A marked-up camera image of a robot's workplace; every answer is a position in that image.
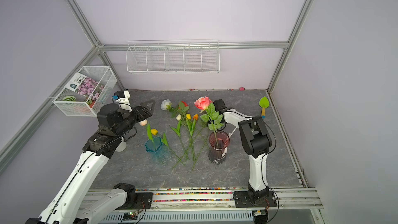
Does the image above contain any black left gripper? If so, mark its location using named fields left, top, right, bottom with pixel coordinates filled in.
left=114, top=100, right=155, bottom=137

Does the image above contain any small pink rose flower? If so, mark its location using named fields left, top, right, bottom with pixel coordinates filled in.
left=194, top=96, right=222, bottom=148

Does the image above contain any white rose flower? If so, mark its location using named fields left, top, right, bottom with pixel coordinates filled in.
left=161, top=99, right=189, bottom=159

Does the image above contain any pale pink tulip flower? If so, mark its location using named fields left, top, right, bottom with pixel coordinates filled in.
left=139, top=120, right=154, bottom=143

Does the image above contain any orange tulip flower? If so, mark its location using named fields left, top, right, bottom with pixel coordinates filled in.
left=189, top=114, right=201, bottom=170

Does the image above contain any dark red glass vase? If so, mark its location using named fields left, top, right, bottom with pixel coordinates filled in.
left=208, top=131, right=230, bottom=165

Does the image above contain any pink rose double bloom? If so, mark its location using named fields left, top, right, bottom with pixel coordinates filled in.
left=191, top=120, right=209, bottom=171

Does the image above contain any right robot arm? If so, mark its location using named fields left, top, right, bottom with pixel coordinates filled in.
left=214, top=99, right=278, bottom=209

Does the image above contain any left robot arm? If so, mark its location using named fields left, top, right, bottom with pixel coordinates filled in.
left=26, top=100, right=155, bottom=224

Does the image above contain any white tulip flower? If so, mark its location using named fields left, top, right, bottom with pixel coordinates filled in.
left=171, top=114, right=187, bottom=162

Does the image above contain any green leaf garden trowel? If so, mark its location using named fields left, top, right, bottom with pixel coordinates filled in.
left=259, top=96, right=269, bottom=119

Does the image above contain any blue glass vase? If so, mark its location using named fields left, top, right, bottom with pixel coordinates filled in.
left=145, top=137, right=171, bottom=165

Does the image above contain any flower seed packet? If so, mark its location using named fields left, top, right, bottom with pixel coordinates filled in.
left=65, top=73, right=105, bottom=101

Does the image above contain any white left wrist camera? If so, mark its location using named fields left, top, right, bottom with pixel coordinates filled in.
left=113, top=90, right=132, bottom=112

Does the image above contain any white wire wall shelf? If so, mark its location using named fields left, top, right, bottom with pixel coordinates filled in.
left=125, top=39, right=220, bottom=74

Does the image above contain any white wire side basket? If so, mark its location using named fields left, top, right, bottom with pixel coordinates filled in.
left=52, top=66, right=117, bottom=117

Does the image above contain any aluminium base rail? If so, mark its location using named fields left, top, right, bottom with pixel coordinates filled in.
left=101, top=187, right=327, bottom=224

